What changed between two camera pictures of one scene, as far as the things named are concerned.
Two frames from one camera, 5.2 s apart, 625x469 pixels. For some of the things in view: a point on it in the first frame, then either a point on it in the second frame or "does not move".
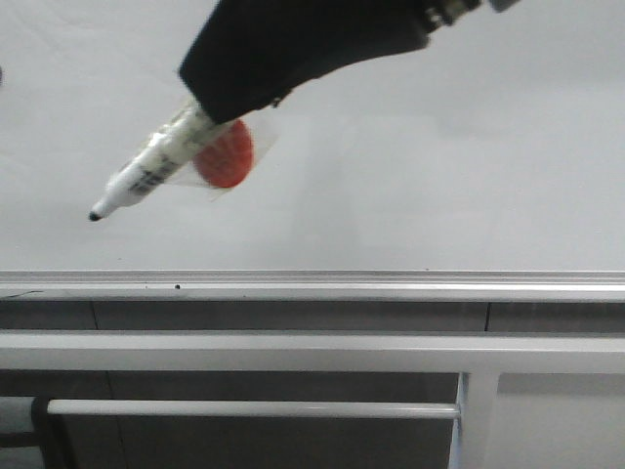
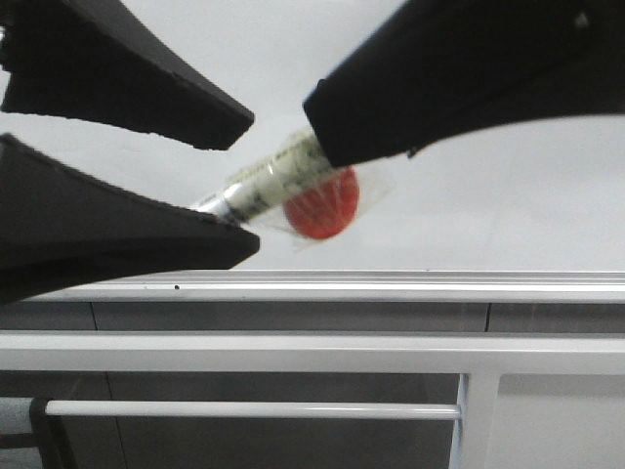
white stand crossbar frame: (478, 357) does not move
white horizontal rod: (255, 407) does not move
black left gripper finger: (248, 54) to (442, 68)
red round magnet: (232, 152) to (332, 204)
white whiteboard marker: (164, 153) to (249, 191)
